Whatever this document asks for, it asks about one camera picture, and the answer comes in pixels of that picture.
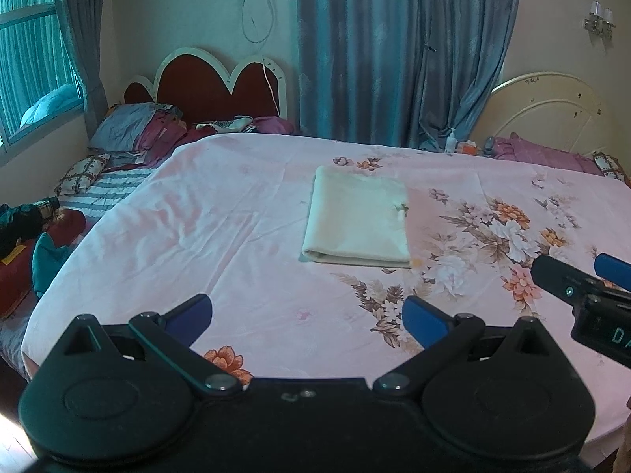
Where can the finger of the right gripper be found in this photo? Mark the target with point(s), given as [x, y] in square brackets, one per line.
[569, 284]
[613, 270]

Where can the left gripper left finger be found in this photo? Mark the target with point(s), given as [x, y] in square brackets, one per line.
[156, 355]

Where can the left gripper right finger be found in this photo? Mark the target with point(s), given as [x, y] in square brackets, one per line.
[445, 340]

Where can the cream white knit garment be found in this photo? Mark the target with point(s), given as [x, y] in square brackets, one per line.
[357, 220]

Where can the clothes pile lower left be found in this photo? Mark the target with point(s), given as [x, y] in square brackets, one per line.
[36, 241]

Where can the patterned cushion right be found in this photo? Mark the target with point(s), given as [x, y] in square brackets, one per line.
[610, 166]

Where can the pink floral bed sheet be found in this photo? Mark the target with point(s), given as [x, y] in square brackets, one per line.
[227, 216]

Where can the purple pillow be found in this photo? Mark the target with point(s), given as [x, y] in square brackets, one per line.
[518, 149]

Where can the striped bed sheet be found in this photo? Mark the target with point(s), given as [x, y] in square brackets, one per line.
[108, 190]

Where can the orange small box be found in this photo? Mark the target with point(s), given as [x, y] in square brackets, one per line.
[468, 148]

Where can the cream round headboard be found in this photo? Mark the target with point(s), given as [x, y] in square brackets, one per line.
[550, 109]

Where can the checkered pillow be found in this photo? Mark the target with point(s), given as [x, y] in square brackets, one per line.
[81, 176]

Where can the white pump bottle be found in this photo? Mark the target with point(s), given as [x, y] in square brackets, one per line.
[451, 142]

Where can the pile of bedding left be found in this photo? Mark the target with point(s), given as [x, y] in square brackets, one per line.
[142, 135]

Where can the red heart-shaped headboard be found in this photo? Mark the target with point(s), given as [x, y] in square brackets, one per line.
[203, 89]

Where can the window with curtain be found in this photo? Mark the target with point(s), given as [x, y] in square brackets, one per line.
[38, 81]

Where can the blue grey curtain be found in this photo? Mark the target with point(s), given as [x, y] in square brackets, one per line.
[411, 73]

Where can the left window curtain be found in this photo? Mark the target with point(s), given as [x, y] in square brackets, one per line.
[81, 24]

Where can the wall lamp sconce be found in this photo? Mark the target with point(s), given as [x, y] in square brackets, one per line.
[600, 21]

